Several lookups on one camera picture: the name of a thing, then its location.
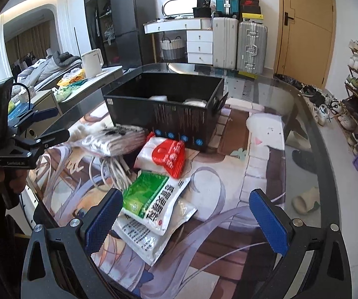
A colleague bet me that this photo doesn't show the white and blue plush toy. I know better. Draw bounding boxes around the white and blue plush toy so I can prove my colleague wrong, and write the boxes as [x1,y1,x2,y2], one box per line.
[68,122,107,142]

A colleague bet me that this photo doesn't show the person's left hand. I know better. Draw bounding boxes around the person's left hand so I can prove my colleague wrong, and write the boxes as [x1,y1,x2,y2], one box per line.
[0,167,29,194]

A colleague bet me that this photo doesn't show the grey side cabinet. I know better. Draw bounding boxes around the grey side cabinet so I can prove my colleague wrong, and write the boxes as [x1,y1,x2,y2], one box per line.
[27,66,123,139]

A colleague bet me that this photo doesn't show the beige slipper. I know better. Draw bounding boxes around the beige slipper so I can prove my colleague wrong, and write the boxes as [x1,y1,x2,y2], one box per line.
[292,186,320,215]

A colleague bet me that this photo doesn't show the silver white pouch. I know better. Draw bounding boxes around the silver white pouch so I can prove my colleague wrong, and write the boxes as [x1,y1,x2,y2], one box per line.
[113,198,197,267]

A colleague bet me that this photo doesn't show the green and white pouch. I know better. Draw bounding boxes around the green and white pouch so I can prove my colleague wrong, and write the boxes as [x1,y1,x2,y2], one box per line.
[121,171,190,235]

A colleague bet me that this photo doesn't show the white electric kettle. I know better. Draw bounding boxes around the white electric kettle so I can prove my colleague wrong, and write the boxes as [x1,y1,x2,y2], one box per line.
[81,49,104,79]

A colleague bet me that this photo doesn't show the red and white snack bag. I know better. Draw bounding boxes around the red and white snack bag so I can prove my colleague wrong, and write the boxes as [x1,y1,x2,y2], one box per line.
[134,132,185,179]

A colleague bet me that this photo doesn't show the white foam piece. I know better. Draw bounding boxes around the white foam piece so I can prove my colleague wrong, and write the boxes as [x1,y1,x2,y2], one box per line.
[149,95,168,102]

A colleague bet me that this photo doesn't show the white trash bin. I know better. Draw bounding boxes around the white trash bin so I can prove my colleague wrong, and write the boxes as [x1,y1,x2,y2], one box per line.
[271,74,303,115]

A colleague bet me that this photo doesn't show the black glass cabinet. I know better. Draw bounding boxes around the black glass cabinet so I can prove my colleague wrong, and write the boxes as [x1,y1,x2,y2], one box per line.
[84,0,119,67]

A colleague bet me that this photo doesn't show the black refrigerator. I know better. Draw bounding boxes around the black refrigerator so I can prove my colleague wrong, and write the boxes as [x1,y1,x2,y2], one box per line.
[111,0,157,69]

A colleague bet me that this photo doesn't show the black storage box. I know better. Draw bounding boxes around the black storage box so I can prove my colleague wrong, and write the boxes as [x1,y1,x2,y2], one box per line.
[102,70,228,151]

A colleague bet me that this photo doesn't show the woven laundry basket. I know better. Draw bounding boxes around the woven laundry basket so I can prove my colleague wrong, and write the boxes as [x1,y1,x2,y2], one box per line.
[161,36,186,62]

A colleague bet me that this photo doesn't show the white drawer desk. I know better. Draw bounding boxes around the white drawer desk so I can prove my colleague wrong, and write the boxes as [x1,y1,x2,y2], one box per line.
[144,18,213,66]

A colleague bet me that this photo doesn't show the oval mirror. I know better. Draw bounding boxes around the oval mirror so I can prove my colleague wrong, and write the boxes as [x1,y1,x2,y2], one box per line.
[161,0,197,18]

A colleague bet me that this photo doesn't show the silver suitcase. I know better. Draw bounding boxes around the silver suitcase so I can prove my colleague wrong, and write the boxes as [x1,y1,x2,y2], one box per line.
[237,21,267,74]

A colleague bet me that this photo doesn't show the black bag on desk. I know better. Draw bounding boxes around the black bag on desk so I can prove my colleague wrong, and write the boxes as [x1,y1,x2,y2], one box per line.
[192,0,211,18]

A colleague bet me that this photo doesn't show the white suitcase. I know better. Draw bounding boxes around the white suitcase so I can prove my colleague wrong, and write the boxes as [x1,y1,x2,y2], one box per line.
[212,17,239,70]

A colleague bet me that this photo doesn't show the wooden door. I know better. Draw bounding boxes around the wooden door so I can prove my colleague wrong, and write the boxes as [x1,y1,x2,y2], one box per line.
[274,0,336,88]

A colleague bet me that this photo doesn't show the stack of shoe boxes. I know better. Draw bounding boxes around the stack of shoe boxes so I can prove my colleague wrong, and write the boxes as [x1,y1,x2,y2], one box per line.
[240,0,264,21]

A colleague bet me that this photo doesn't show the bagged white cable bundle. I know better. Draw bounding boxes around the bagged white cable bundle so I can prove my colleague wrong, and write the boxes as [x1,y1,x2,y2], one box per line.
[81,124,148,194]

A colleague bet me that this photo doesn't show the coiled white rope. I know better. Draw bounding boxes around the coiled white rope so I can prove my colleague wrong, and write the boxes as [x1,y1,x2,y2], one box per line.
[182,98,209,109]

